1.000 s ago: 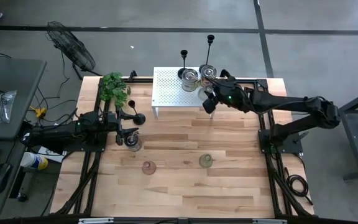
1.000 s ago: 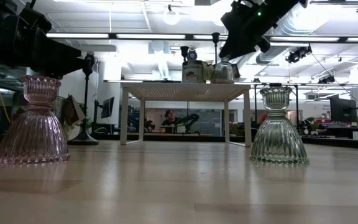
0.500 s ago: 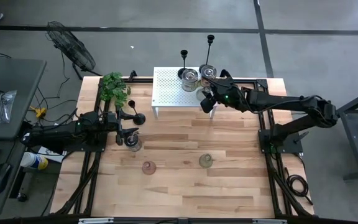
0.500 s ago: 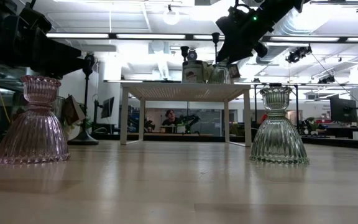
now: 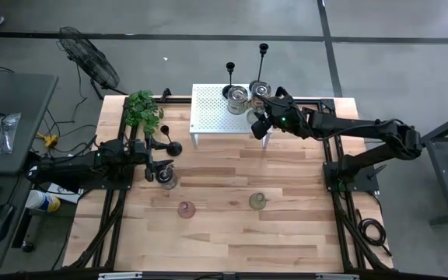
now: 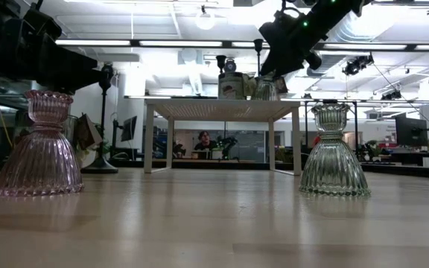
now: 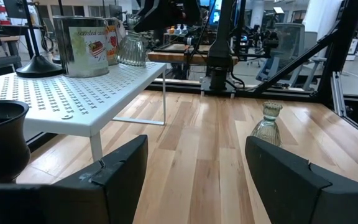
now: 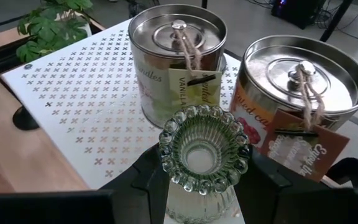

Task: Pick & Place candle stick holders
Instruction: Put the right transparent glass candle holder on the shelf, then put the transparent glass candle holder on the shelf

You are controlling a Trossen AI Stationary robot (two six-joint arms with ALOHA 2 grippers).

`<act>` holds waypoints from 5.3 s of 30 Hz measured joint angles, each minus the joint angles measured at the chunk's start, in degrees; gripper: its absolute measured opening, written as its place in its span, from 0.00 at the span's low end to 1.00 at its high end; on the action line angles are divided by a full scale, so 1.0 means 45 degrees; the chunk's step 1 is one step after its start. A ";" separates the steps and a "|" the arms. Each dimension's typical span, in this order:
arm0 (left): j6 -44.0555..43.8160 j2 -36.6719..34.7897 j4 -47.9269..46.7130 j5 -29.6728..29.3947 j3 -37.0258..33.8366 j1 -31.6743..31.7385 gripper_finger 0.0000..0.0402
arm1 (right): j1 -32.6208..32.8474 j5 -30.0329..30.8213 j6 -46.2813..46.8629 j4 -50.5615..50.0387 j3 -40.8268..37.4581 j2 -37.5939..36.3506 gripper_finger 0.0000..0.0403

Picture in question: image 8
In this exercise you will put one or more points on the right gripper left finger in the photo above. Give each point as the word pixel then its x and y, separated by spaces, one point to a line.
pixel 141 193

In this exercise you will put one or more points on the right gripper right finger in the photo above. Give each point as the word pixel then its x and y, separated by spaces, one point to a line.
pixel 269 202

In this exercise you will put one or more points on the green ribbed glass candle holder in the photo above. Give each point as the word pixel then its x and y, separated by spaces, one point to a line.
pixel 204 155

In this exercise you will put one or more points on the vanilla candle tin green label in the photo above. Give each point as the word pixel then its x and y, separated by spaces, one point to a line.
pixel 154 84

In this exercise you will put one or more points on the candle tin orange heart label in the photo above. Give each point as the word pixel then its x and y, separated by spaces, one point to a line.
pixel 303 84

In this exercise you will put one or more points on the short black candlestick holder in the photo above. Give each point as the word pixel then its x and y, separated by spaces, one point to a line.
pixel 204 3

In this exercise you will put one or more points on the white perforated metal shelf riser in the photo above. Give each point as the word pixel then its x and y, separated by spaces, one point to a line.
pixel 89 102

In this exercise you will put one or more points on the green artificial plant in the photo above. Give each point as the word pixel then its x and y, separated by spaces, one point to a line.
pixel 51 31

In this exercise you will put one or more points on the black computer tower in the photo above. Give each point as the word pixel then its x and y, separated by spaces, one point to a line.
pixel 297 14

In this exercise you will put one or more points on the black frame clamp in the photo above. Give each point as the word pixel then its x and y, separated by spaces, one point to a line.
pixel 353 168

